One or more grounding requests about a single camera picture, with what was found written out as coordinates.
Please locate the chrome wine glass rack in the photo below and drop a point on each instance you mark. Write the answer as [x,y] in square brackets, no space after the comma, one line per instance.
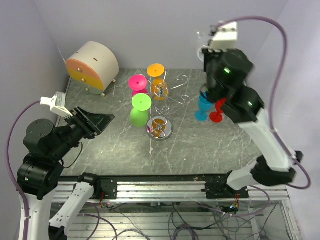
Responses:
[159,127]

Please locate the blue plastic wine glass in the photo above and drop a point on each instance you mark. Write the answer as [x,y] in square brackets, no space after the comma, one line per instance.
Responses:
[204,106]

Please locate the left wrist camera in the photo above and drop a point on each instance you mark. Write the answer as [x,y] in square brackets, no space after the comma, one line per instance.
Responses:
[56,104]

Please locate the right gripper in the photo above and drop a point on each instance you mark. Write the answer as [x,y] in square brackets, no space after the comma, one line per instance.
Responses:
[209,54]

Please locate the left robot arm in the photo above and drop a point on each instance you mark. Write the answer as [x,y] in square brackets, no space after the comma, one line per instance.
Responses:
[39,175]

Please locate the pink plastic wine glass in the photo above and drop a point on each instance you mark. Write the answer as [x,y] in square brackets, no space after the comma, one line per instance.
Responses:
[138,84]

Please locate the orange plastic wine glass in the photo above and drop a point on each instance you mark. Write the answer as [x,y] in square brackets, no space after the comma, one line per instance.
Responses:
[156,75]

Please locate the round mini drawer cabinet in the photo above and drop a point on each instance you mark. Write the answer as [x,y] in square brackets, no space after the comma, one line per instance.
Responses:
[94,67]

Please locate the red plastic wine glass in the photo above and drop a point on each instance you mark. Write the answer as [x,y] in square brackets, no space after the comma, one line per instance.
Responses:
[217,115]

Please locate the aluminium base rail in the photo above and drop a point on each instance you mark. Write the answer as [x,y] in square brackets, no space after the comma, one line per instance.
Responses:
[169,188]

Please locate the green plastic wine glass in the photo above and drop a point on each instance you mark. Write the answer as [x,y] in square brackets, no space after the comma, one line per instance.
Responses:
[139,115]

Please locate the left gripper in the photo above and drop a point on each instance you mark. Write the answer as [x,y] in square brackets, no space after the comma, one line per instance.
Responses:
[92,124]

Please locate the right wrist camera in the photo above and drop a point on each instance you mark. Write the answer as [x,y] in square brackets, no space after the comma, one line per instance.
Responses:
[223,38]

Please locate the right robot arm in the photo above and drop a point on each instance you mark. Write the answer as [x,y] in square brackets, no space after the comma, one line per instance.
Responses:
[226,73]

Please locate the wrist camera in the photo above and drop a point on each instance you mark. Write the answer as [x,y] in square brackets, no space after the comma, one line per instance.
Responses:
[223,38]
[56,104]

